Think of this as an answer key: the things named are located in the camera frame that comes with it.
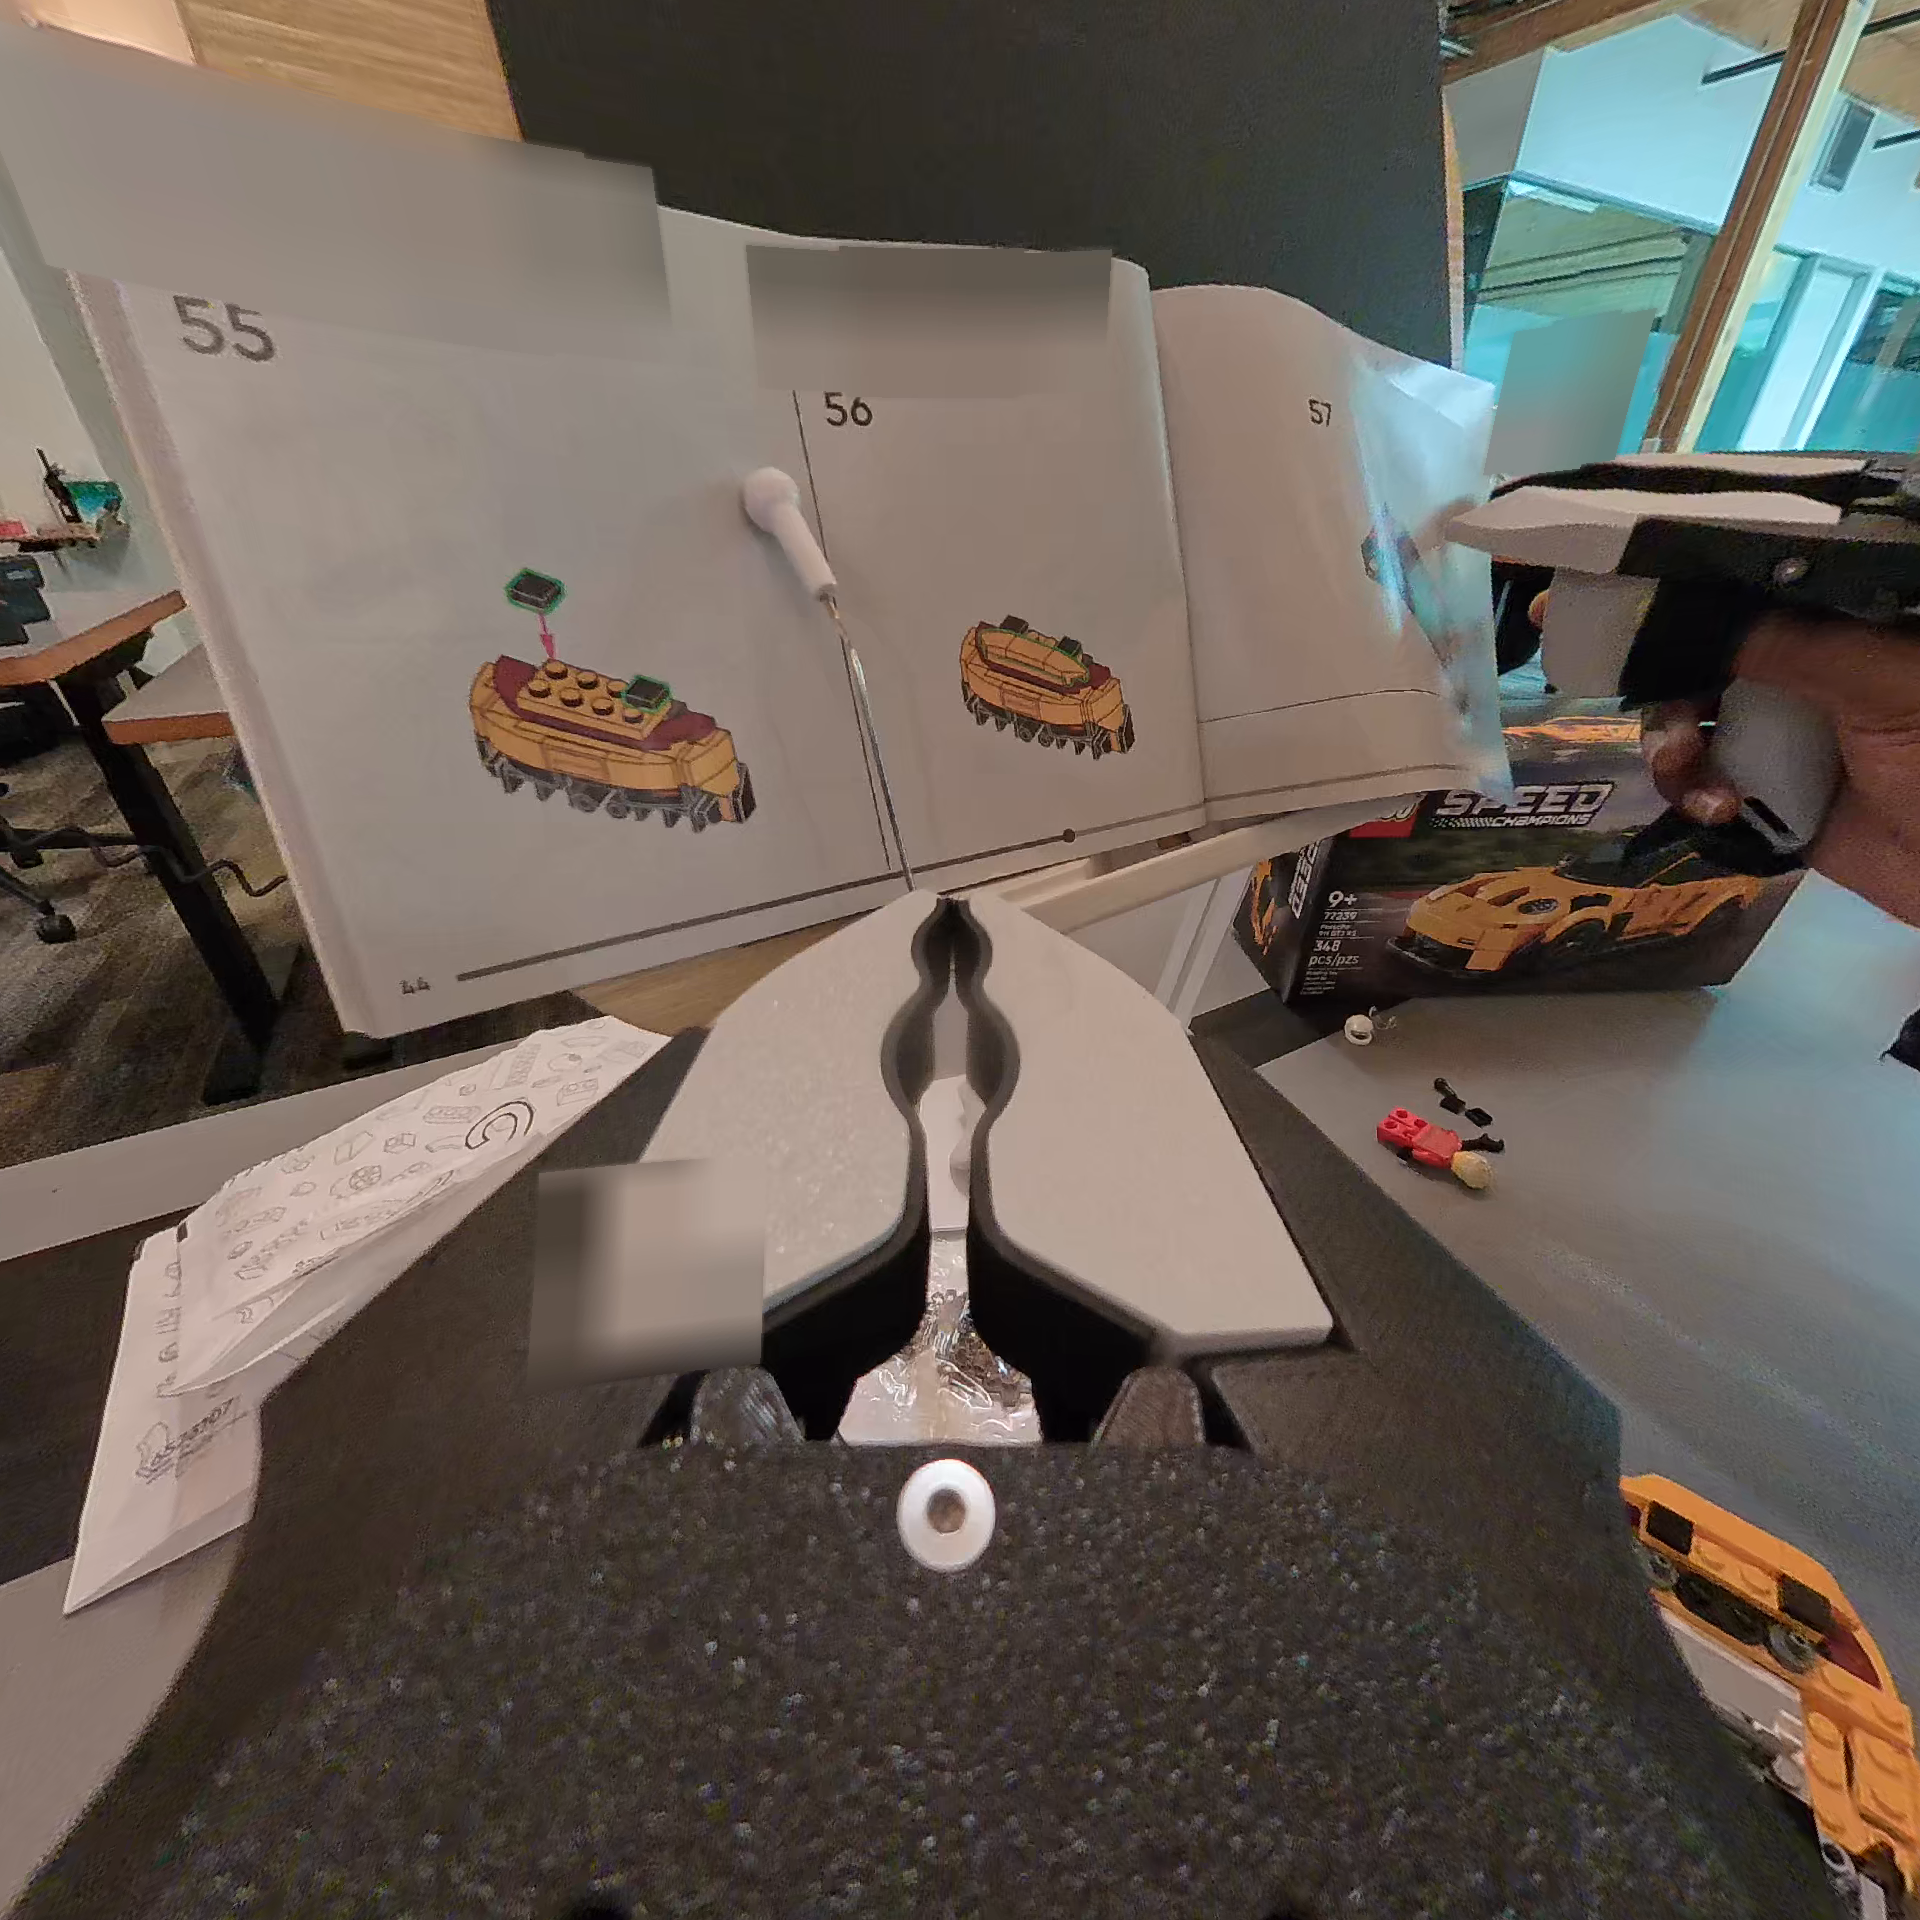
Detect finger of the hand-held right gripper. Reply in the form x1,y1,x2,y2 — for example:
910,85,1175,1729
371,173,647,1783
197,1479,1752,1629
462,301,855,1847
1443,491,1847,576
1499,455,1894,506

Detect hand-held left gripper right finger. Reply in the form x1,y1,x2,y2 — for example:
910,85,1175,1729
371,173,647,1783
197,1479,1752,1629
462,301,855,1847
950,893,1339,1362

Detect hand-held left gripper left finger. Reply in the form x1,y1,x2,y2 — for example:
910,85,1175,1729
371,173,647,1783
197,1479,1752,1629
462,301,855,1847
641,893,963,1337

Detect lego instruction booklet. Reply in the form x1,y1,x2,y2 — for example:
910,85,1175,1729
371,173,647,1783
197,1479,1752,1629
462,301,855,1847
65,194,1508,1040

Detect orange and black lego car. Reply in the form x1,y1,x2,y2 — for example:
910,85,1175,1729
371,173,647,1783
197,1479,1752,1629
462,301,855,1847
1620,1473,1904,1895

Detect red lego minifigure parts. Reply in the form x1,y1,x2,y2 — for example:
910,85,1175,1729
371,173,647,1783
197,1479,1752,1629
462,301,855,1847
1375,1104,1503,1199

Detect lego set box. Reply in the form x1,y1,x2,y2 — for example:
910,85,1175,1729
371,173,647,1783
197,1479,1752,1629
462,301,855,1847
1230,712,1808,1040

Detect person's right hand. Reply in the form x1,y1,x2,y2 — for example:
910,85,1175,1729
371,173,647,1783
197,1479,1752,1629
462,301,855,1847
1521,590,1920,910

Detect clear plastic parts bag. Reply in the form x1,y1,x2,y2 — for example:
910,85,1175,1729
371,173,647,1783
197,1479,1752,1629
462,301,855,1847
839,1223,1046,1446

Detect white book stand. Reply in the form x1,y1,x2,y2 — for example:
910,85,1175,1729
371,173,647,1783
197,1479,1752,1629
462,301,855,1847
737,464,1255,1038

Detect black backdrop panel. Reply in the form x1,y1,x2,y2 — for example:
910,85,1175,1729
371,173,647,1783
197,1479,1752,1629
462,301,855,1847
487,0,1456,368

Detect black office chair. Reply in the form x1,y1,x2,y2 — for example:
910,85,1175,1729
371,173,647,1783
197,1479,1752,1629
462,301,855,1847
0,743,80,946

